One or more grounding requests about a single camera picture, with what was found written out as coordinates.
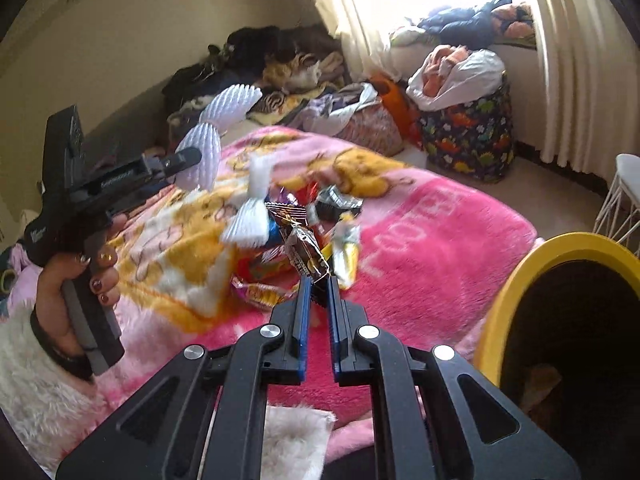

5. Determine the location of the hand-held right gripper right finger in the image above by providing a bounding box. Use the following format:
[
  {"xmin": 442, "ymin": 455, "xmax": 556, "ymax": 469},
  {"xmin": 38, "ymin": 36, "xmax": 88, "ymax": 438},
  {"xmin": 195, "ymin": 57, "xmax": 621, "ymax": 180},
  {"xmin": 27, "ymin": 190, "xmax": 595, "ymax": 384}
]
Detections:
[{"xmin": 325, "ymin": 276, "xmax": 583, "ymax": 480}]

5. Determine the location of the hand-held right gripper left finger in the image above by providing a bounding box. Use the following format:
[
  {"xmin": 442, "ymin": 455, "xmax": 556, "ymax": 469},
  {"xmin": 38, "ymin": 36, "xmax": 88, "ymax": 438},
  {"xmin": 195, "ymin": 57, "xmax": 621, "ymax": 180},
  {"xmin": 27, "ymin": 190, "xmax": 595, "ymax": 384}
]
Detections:
[{"xmin": 55, "ymin": 276, "xmax": 313, "ymax": 480}]

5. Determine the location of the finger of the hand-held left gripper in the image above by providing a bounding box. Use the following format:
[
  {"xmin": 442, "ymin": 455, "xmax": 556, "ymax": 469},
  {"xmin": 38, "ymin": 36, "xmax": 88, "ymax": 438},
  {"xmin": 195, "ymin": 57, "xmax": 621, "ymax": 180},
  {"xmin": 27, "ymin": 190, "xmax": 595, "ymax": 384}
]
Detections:
[{"xmin": 142, "ymin": 149, "xmax": 203, "ymax": 184}]

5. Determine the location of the white foam fruit net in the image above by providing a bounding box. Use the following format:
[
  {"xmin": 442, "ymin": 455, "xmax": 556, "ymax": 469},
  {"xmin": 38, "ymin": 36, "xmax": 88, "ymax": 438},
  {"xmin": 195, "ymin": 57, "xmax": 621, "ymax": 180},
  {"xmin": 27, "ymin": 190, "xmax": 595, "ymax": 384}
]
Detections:
[
  {"xmin": 199, "ymin": 85, "xmax": 264, "ymax": 127},
  {"xmin": 247, "ymin": 155, "xmax": 274, "ymax": 202},
  {"xmin": 220, "ymin": 197, "xmax": 269, "ymax": 249},
  {"xmin": 175, "ymin": 122, "xmax": 224, "ymax": 194}
]

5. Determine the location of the yellow and orange wrapper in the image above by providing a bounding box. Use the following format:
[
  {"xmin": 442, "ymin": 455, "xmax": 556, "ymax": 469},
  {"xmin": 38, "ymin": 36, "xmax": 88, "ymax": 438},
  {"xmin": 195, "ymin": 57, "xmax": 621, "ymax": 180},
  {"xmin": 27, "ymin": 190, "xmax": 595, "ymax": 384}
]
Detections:
[{"xmin": 230, "ymin": 277, "xmax": 282, "ymax": 307}]

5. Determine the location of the silver and gold snack wrapper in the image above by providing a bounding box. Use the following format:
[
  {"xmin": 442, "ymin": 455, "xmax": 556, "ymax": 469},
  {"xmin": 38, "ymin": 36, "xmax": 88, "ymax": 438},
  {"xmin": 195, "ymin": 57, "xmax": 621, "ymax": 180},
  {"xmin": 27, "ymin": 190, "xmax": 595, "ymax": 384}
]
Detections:
[{"xmin": 285, "ymin": 224, "xmax": 332, "ymax": 282}]

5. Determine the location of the yellow plastic bin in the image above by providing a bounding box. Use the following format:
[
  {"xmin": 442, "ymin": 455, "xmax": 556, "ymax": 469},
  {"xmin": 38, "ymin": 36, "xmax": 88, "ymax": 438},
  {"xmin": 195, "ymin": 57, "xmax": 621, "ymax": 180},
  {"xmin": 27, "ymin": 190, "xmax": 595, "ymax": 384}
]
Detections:
[{"xmin": 472, "ymin": 232, "xmax": 640, "ymax": 461}]

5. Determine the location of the person's left forearm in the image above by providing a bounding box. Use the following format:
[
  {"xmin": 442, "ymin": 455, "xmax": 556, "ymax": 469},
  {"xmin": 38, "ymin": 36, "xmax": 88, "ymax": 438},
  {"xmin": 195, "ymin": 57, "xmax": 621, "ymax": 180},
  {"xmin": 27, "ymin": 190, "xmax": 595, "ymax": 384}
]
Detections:
[{"xmin": 0, "ymin": 305, "xmax": 115, "ymax": 466}]

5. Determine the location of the person's left hand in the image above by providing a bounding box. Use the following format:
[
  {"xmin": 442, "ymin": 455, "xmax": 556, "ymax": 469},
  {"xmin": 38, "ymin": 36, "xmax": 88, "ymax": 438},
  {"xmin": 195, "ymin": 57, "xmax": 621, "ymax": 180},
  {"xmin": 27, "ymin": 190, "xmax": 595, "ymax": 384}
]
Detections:
[{"xmin": 34, "ymin": 214, "xmax": 131, "ymax": 377}]

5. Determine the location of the red candy tube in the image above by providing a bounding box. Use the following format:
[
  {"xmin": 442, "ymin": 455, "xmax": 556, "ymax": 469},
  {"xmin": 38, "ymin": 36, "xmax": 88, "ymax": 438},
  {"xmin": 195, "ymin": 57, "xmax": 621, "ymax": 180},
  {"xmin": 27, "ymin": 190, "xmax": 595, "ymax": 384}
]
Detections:
[{"xmin": 235, "ymin": 255, "xmax": 286, "ymax": 282}]

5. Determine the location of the yellow and white wrapper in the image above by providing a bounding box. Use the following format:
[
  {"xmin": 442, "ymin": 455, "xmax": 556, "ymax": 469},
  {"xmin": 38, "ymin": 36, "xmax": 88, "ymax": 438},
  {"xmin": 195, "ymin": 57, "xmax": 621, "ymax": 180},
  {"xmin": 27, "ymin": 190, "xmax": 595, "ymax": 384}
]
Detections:
[{"xmin": 330, "ymin": 212, "xmax": 362, "ymax": 289}]

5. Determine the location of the floral patterned cloth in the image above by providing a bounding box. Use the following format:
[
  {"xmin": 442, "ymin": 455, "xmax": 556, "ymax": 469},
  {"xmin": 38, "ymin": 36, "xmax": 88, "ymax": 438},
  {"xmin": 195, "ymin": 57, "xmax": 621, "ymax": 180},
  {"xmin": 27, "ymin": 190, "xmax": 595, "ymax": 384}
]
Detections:
[{"xmin": 0, "ymin": 244, "xmax": 32, "ymax": 308}]

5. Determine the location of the brown and gold wrapper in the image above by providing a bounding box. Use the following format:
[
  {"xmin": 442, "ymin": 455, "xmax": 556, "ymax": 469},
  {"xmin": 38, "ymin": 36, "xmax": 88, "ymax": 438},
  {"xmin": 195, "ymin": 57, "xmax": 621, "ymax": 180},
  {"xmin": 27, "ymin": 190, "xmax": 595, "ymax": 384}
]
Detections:
[{"xmin": 264, "ymin": 201, "xmax": 311, "ymax": 227}]

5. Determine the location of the white fluffy cloth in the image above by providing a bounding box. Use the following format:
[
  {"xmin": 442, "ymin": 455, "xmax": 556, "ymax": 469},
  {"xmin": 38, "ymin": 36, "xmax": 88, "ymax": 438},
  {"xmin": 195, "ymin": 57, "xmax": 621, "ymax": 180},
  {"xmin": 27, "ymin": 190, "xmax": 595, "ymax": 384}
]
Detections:
[{"xmin": 261, "ymin": 404, "xmax": 337, "ymax": 480}]

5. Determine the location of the purple foil wrapper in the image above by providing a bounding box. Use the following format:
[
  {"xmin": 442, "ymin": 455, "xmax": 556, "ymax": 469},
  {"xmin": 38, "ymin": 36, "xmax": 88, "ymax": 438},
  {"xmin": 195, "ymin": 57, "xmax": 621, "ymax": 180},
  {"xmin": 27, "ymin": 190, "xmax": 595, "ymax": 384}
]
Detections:
[{"xmin": 272, "ymin": 186, "xmax": 302, "ymax": 207}]

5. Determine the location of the black and silver wrapper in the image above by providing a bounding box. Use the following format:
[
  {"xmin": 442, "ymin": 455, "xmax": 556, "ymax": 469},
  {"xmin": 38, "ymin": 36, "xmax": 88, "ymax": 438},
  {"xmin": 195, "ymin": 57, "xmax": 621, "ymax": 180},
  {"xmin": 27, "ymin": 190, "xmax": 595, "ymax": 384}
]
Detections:
[{"xmin": 315, "ymin": 185, "xmax": 364, "ymax": 222}]

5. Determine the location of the pink printed blanket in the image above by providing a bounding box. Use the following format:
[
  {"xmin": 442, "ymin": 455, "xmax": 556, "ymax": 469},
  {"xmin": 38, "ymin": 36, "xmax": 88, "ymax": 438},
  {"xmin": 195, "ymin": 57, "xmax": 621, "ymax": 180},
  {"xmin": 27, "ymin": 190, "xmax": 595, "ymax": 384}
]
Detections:
[{"xmin": 0, "ymin": 125, "xmax": 539, "ymax": 480}]

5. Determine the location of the pile of dark clothes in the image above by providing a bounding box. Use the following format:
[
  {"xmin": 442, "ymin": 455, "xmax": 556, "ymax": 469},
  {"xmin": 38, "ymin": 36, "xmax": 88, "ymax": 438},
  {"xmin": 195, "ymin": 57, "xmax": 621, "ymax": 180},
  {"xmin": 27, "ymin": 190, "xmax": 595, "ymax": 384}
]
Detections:
[{"xmin": 162, "ymin": 25, "xmax": 351, "ymax": 131}]

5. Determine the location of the black wrist band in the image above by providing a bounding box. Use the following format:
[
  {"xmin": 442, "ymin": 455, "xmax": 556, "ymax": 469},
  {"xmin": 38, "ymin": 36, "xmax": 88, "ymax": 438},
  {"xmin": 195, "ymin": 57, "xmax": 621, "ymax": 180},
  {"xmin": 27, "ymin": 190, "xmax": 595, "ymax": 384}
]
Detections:
[{"xmin": 30, "ymin": 310, "xmax": 96, "ymax": 379}]

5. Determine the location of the floral fabric bag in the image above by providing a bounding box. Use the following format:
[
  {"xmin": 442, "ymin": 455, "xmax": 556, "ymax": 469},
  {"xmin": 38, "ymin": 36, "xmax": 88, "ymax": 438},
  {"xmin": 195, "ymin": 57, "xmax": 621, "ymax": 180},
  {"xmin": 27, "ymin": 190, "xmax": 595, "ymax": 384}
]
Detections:
[{"xmin": 340, "ymin": 104, "xmax": 407, "ymax": 157}]

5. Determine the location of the orange cloth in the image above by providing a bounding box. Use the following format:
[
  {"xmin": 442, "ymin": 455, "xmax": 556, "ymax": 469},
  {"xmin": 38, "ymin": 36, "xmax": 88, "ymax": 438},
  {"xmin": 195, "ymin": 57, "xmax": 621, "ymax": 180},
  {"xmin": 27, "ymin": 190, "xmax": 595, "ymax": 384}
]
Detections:
[{"xmin": 369, "ymin": 74, "xmax": 422, "ymax": 147}]

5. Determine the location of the cream curtain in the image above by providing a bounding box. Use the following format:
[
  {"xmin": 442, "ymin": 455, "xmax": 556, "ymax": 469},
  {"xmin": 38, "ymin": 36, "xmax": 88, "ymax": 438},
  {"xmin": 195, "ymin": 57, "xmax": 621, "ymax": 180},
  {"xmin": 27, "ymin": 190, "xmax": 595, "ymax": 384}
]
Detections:
[
  {"xmin": 305, "ymin": 0, "xmax": 401, "ymax": 85},
  {"xmin": 524, "ymin": 0, "xmax": 640, "ymax": 177}
]

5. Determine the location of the dinosaur print fabric basket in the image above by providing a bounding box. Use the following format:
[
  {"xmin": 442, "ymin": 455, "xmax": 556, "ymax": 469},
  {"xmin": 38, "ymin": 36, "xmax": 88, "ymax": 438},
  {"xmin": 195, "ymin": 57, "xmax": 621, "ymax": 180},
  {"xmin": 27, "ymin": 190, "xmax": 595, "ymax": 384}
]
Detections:
[{"xmin": 419, "ymin": 74, "xmax": 516, "ymax": 184}]

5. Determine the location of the white plastic bag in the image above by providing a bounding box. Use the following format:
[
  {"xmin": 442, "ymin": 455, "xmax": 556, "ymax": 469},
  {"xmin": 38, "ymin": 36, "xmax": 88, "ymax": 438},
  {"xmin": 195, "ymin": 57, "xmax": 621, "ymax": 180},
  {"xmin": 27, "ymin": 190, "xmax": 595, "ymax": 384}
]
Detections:
[{"xmin": 406, "ymin": 44, "xmax": 507, "ymax": 110}]

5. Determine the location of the pile of clothes on windowsill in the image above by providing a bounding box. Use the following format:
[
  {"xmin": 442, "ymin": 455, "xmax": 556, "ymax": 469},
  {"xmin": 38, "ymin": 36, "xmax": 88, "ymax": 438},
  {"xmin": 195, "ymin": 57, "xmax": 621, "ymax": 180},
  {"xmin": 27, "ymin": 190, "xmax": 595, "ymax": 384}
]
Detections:
[{"xmin": 390, "ymin": 0, "xmax": 537, "ymax": 52}]

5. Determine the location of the white wire stool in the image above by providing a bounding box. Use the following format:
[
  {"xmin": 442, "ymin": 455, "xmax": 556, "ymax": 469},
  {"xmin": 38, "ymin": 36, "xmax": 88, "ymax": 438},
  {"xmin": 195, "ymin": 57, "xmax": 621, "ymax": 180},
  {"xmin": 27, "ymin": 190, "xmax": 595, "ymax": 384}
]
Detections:
[{"xmin": 592, "ymin": 154, "xmax": 640, "ymax": 247}]

